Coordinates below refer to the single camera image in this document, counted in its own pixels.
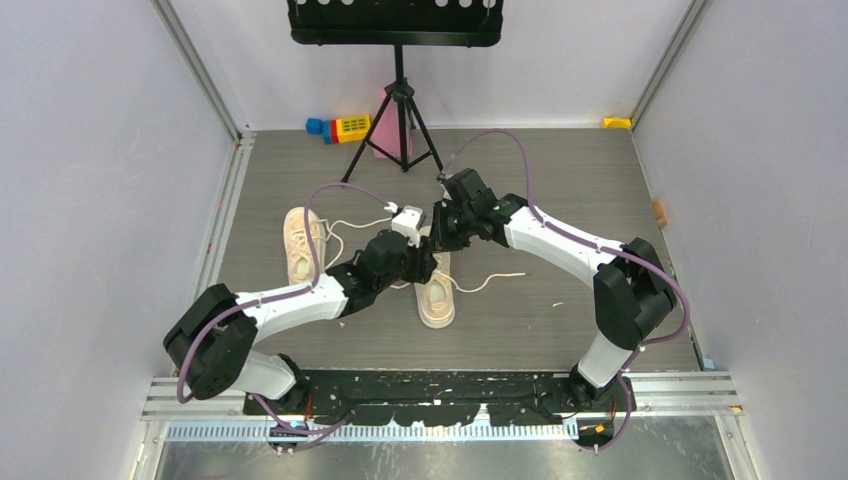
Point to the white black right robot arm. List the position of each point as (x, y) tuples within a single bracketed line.
[(632, 293)]

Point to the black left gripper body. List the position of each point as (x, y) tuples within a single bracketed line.
[(409, 265)]

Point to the colourful toy block train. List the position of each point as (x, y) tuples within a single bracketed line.
[(340, 130)]

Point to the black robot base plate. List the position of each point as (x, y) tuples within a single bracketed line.
[(440, 398)]

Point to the yellow toy block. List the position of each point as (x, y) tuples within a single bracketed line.
[(616, 123)]

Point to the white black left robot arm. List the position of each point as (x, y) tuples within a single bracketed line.
[(212, 344)]

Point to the small brown wooden block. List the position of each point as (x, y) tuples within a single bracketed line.
[(659, 213)]

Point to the pink foam block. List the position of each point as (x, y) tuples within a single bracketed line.
[(387, 134)]

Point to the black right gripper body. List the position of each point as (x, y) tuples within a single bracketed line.
[(461, 229)]

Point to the beige lace sneaker with laces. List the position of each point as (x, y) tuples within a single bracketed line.
[(435, 298)]

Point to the black tripod music stand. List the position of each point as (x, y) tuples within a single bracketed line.
[(467, 24)]

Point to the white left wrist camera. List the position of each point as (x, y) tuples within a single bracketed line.
[(408, 223)]

